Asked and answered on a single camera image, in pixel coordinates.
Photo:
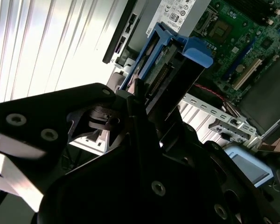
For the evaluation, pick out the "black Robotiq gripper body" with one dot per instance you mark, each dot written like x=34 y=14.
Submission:
x=95 y=200

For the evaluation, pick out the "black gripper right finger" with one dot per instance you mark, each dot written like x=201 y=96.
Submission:
x=210 y=186

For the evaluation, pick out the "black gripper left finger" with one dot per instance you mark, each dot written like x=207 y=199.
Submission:
x=37 y=109

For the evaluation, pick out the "hard disk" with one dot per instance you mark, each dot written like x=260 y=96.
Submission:
x=196 y=50

